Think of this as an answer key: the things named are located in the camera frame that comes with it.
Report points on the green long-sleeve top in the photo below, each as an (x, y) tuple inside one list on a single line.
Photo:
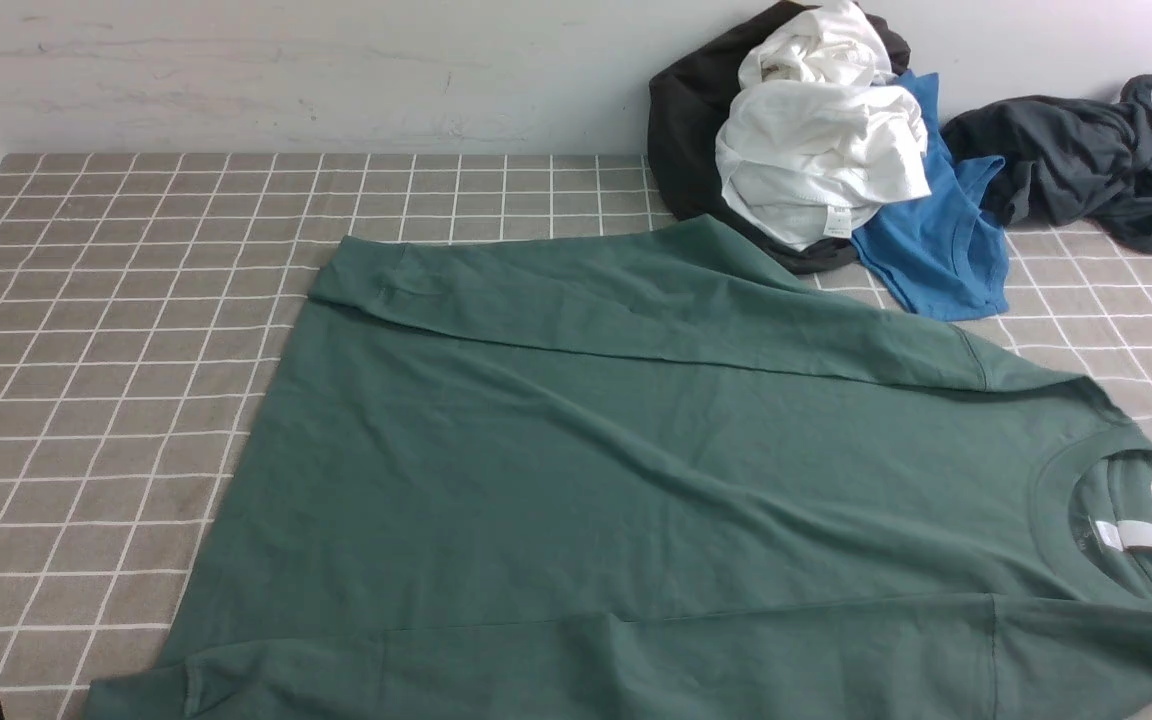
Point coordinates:
[(653, 476)]

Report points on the black garment in pile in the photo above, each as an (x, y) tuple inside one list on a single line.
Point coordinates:
[(689, 102)]

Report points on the white crumpled shirt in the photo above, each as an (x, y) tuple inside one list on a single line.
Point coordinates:
[(821, 136)]

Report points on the blue t-shirt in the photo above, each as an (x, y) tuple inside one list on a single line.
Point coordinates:
[(943, 256)]

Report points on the grey checkered tablecloth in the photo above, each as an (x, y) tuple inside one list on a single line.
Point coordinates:
[(145, 301)]

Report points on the dark grey crumpled garment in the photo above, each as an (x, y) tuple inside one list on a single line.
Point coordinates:
[(1067, 159)]

